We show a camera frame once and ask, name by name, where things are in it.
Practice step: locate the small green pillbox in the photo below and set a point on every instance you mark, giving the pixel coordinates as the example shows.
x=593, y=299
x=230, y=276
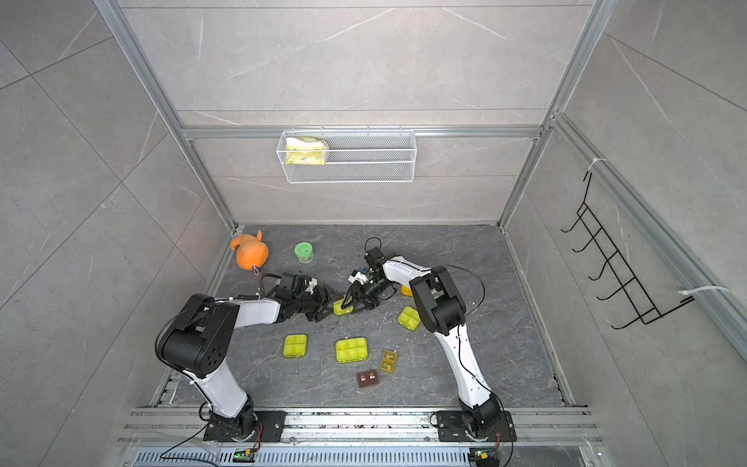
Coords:
x=295, y=346
x=340, y=309
x=409, y=319

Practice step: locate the green lidded round jar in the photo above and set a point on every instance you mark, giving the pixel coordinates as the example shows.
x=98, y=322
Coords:
x=304, y=252

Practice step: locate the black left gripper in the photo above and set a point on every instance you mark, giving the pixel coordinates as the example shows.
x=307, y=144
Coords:
x=324, y=303

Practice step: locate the orange plush toy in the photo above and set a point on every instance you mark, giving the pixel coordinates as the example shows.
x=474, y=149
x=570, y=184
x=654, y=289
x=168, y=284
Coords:
x=251, y=253

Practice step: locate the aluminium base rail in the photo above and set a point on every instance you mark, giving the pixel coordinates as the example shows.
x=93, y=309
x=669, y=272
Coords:
x=180, y=436

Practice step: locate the black wall hook rack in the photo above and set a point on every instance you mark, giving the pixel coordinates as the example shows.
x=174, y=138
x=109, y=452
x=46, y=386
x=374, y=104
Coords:
x=615, y=265

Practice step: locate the large green six-cell pillbox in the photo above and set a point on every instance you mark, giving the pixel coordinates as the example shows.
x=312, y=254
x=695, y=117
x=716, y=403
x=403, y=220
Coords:
x=351, y=350

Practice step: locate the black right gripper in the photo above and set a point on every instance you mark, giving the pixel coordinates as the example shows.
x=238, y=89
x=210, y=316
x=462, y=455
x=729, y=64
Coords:
x=360, y=297

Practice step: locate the white wire wall basket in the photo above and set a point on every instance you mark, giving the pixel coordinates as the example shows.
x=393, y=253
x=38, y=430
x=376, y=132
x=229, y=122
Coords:
x=356, y=156

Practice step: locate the yellow packet in basket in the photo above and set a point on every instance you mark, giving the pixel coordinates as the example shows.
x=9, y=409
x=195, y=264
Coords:
x=305, y=150

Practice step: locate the yellow small pillbox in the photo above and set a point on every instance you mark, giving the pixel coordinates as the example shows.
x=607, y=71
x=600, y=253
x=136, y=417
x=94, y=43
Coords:
x=388, y=361

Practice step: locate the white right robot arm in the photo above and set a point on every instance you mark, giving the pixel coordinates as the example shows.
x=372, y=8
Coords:
x=443, y=312

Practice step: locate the brown small pillbox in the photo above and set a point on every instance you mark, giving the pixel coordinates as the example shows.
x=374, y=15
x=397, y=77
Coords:
x=367, y=378

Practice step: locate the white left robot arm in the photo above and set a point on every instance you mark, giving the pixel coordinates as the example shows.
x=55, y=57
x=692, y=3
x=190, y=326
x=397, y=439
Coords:
x=196, y=341

